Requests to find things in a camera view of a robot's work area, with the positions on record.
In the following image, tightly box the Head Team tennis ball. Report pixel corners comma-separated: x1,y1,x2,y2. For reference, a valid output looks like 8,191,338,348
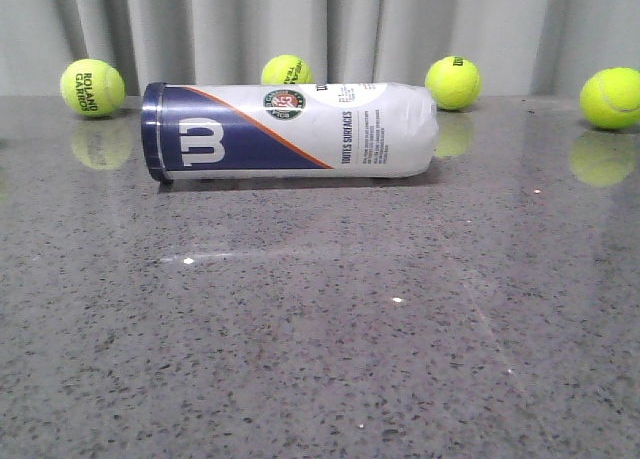
261,54,314,85

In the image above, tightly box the Wilson logo tennis ball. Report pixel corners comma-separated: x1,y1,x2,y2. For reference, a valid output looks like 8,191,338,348
425,56,482,111

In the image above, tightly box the plain yellow tennis ball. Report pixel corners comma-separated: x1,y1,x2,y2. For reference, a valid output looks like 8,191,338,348
579,67,639,130

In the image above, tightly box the Roland Garros tennis ball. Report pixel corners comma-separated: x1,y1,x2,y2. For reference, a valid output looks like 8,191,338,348
59,59,126,118

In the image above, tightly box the Wilson tennis ball can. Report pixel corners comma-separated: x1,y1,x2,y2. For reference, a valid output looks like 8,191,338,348
141,82,438,183

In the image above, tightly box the grey pleated curtain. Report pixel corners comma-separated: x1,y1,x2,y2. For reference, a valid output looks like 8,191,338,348
1,0,639,97

